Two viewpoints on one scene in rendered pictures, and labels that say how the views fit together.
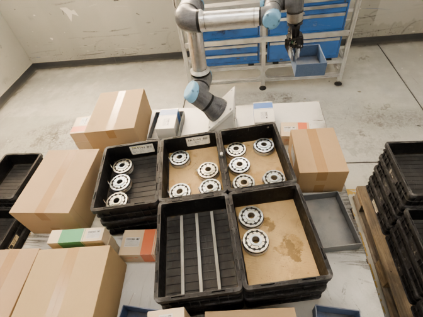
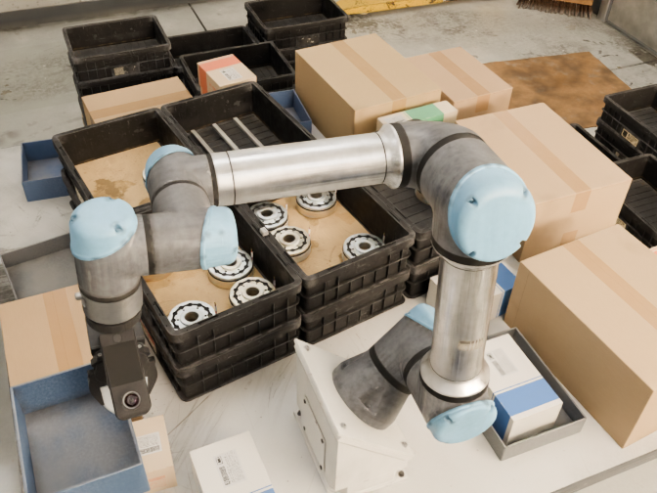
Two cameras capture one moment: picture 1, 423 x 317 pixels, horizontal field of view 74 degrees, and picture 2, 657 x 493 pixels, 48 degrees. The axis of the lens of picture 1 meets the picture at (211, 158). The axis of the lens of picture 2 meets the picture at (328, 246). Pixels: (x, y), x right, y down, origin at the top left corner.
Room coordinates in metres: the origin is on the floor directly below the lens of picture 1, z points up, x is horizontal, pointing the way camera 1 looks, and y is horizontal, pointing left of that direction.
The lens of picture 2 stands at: (2.00, -0.65, 2.02)
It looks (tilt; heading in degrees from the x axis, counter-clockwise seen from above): 42 degrees down; 144
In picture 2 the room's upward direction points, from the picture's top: 2 degrees clockwise
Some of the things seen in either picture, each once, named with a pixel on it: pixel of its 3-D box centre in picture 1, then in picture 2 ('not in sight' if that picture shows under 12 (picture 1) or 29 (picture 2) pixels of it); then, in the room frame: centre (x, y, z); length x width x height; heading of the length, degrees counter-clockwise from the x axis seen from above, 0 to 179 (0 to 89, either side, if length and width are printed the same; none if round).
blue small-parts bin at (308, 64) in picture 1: (307, 60); (78, 437); (1.33, -0.59, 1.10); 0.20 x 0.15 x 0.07; 170
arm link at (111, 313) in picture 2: (295, 16); (109, 295); (1.33, -0.50, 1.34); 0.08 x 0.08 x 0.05
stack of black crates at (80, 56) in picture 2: not in sight; (124, 83); (-0.83, 0.24, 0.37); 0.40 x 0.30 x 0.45; 79
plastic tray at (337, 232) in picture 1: (325, 221); (56, 281); (0.60, -0.46, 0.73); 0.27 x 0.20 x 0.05; 177
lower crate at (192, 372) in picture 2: not in sight; (205, 304); (0.89, -0.20, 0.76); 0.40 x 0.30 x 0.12; 178
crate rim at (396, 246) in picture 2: (191, 163); (316, 211); (0.90, 0.10, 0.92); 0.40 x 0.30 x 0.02; 178
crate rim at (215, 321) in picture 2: (253, 155); (199, 254); (0.89, -0.20, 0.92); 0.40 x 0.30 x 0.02; 178
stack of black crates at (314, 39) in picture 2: not in sight; (295, 55); (-0.67, 1.03, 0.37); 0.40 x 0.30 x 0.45; 79
